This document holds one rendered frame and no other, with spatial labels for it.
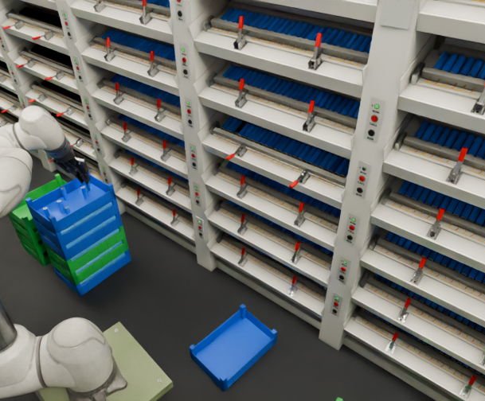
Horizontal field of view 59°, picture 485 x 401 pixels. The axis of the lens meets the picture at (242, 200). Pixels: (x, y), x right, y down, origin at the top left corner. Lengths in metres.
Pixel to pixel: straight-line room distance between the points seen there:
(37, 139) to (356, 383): 1.46
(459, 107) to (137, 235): 1.75
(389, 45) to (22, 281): 1.92
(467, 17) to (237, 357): 1.41
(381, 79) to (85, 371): 1.16
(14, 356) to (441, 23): 1.37
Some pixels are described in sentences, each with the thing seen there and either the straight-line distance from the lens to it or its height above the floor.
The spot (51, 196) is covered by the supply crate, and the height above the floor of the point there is 0.44.
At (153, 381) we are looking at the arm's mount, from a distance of 1.56.
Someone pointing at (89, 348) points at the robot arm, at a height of 0.47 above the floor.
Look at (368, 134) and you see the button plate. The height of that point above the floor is 1.00.
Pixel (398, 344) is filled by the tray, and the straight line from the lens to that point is 1.76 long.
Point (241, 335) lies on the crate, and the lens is 1.90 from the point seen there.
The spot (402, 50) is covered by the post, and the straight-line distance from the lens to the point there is 1.12.
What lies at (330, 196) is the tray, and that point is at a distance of 1.39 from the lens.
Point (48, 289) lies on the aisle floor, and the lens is 2.26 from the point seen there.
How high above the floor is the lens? 1.58
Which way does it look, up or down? 39 degrees down
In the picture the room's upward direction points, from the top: 1 degrees counter-clockwise
